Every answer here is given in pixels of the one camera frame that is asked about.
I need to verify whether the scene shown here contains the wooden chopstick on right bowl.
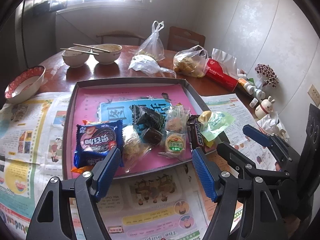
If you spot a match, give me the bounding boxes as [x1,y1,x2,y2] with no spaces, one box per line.
[73,43,111,53]

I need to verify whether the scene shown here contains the newspaper right sheet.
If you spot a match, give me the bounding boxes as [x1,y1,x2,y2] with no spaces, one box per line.
[175,94,276,239]

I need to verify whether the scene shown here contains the crumpled clear plastic bag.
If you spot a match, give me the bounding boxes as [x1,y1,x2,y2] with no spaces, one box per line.
[129,55,177,78]

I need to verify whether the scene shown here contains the wooden chopstick on left bowl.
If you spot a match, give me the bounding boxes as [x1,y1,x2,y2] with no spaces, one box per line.
[60,48,99,55]

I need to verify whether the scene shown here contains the blue Oreo cookie pack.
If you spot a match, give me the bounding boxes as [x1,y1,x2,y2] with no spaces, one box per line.
[73,120,124,168]

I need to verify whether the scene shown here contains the wall power outlet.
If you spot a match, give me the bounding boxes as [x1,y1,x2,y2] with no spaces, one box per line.
[308,85,320,107]

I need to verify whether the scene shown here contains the plastic bag with yellow food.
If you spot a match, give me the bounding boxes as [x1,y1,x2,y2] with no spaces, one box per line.
[173,45,209,78]

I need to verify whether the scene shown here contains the clear round cake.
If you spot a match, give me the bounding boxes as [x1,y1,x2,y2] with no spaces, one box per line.
[165,105,190,134]

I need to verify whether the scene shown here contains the small white bottle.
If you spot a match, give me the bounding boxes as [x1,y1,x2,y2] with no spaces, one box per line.
[249,98,259,108]

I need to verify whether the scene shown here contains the dark refrigerator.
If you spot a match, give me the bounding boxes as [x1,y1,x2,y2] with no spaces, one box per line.
[1,0,57,93]

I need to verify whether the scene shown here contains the yellow snack packet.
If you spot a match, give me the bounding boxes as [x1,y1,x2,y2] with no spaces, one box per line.
[203,137,216,148]

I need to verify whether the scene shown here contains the grey cardboard tray box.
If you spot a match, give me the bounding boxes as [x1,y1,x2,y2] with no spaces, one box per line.
[61,76,231,181]

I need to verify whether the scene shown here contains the white rabbit figurine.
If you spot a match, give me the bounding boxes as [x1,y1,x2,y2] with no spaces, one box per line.
[254,96,276,120]

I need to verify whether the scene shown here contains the tied clear plastic bag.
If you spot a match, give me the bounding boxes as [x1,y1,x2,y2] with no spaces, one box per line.
[135,21,165,62]

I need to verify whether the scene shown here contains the newspaper sheet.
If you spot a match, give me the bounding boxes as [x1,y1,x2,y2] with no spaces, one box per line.
[175,94,276,239]
[0,92,226,240]

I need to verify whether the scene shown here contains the white bowl left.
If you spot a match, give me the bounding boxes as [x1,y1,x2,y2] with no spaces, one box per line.
[62,50,89,68]

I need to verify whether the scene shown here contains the dark brown cake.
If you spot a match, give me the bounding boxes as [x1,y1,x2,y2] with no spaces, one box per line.
[141,127,163,145]

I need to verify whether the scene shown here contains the wooden chair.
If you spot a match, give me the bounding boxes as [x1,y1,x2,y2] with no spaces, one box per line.
[167,26,206,52]
[96,30,146,46]

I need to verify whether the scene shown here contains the white medicine bottle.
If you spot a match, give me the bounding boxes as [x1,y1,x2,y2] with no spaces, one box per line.
[254,89,265,101]

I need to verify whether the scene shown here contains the white bowl right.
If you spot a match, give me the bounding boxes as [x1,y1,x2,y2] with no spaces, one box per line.
[92,44,123,65]

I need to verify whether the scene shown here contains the red dotted bowl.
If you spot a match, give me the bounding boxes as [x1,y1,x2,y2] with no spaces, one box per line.
[4,66,46,104]

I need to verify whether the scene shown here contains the wooden chopstick on bowl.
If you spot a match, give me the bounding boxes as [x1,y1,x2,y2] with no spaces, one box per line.
[60,48,99,55]
[73,43,111,53]

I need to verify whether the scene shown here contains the orange cap medicine bottle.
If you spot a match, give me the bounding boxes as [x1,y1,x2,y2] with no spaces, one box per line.
[238,78,254,95]

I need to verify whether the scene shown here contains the newspaper left sheet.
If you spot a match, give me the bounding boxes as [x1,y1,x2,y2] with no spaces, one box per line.
[0,92,226,240]

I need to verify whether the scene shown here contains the crumpled white tissue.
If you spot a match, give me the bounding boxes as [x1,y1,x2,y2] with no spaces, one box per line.
[257,111,290,141]

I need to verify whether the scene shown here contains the round green label pastry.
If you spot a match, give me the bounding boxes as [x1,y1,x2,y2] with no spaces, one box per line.
[158,131,187,161]

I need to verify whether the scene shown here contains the clear pastry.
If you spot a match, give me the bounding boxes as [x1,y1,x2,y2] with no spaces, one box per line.
[122,125,152,173]

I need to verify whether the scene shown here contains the red tissue pack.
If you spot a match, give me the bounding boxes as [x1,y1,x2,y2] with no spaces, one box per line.
[206,48,238,92]

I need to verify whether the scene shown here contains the wooden chair back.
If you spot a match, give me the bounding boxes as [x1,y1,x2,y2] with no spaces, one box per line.
[167,26,206,52]

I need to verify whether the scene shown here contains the white bowl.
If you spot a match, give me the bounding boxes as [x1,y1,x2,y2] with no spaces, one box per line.
[62,50,89,68]
[92,44,123,65]

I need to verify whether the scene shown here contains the black triangular snack pack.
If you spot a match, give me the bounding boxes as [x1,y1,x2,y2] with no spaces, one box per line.
[130,105,165,131]

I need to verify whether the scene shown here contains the light green snack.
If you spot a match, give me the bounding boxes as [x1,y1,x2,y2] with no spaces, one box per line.
[197,111,235,141]

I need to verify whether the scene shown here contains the Snickers chocolate bar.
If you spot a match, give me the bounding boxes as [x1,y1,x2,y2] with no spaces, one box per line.
[186,115,206,152]

